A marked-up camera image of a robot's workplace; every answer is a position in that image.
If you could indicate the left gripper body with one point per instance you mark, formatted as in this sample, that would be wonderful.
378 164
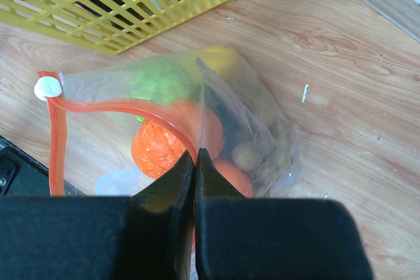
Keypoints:
21 174

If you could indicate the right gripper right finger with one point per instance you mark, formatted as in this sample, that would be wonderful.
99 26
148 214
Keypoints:
260 238

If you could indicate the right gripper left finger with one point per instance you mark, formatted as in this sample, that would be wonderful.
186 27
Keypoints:
146 236

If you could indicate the orange tomato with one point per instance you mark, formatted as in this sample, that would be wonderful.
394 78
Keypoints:
155 149

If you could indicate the longan fruit bunch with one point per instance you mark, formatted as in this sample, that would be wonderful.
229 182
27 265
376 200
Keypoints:
257 136

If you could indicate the clear zip top bag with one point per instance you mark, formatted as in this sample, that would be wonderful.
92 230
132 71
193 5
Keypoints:
116 130

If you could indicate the green custard apple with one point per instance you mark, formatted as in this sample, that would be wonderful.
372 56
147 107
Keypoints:
162 81

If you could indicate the yellow bell pepper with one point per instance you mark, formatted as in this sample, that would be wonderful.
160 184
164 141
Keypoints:
222 60

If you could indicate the small orange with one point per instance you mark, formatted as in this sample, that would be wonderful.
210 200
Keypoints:
235 176

